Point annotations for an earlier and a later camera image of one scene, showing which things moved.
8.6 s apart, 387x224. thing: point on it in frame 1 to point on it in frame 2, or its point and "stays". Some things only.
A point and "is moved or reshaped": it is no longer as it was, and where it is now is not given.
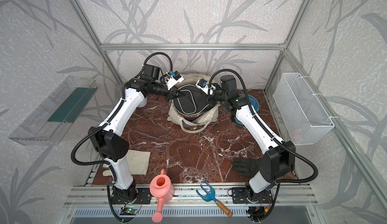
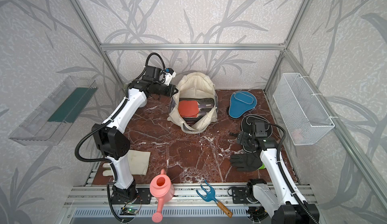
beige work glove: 139,161 stays
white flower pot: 143,103 stays
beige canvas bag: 195,123 stays
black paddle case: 195,101 is moved or reshaped
